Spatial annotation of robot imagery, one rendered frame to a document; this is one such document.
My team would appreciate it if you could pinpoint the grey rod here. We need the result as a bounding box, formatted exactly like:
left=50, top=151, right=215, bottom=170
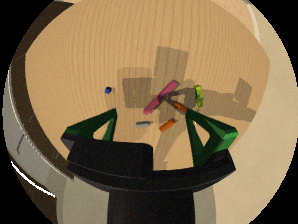
left=136, top=121, right=149, bottom=128

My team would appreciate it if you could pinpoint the pink rod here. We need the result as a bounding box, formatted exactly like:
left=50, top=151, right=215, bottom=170
left=143, top=80, right=178, bottom=115

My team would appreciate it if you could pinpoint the small blue block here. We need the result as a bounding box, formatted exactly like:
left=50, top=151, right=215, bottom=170
left=104, top=86, right=111, bottom=94

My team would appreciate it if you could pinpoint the orange rod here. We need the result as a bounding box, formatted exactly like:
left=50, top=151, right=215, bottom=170
left=159, top=118, right=175, bottom=132
left=173, top=101, right=187, bottom=113

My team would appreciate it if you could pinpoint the lime green rod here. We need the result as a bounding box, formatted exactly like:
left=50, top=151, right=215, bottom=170
left=194, top=85, right=203, bottom=108

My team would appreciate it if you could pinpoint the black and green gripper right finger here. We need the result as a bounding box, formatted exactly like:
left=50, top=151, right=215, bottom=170
left=185, top=108, right=239, bottom=167

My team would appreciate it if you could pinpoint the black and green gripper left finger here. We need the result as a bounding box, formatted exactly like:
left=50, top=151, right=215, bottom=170
left=64, top=108, right=117, bottom=141

